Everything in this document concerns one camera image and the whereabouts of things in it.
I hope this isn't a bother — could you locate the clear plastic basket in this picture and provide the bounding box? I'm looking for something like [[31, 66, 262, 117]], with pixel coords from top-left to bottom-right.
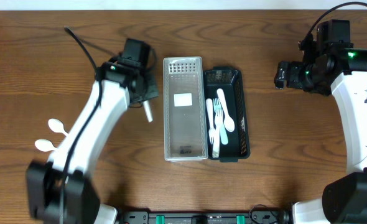
[[163, 57, 208, 162]]

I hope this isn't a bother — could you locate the cream plastic spoon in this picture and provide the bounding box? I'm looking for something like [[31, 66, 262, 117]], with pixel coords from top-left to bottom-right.
[[216, 88, 235, 133]]

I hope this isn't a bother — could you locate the white plastic fork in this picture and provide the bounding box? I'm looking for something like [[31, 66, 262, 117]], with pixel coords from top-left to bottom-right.
[[205, 98, 215, 144]]

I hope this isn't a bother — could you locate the pale green plastic fork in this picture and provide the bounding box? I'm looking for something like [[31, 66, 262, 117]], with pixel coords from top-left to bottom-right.
[[213, 98, 228, 145]]

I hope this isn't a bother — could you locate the white plastic spoon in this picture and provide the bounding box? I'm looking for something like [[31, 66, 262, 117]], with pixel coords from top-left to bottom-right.
[[142, 100, 153, 123]]

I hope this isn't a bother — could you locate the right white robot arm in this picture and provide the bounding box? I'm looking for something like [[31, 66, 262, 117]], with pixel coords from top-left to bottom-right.
[[274, 19, 367, 223]]

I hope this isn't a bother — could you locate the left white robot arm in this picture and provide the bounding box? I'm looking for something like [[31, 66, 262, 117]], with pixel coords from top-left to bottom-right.
[[26, 39, 158, 223]]

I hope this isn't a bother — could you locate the white label sticker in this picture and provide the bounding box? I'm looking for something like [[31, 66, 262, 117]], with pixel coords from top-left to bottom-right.
[[174, 93, 193, 107]]

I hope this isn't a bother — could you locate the dark green plastic basket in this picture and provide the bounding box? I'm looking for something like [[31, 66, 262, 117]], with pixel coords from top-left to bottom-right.
[[203, 67, 251, 162]]

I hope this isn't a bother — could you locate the white spoon lower left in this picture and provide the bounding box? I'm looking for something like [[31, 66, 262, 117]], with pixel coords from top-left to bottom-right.
[[48, 118, 68, 136]]

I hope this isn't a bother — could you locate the white spoon far left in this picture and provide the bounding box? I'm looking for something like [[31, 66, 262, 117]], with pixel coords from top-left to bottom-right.
[[35, 139, 57, 152]]

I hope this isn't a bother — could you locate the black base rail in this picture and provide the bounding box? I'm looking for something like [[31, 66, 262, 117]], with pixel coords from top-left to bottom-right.
[[116, 209, 293, 224]]

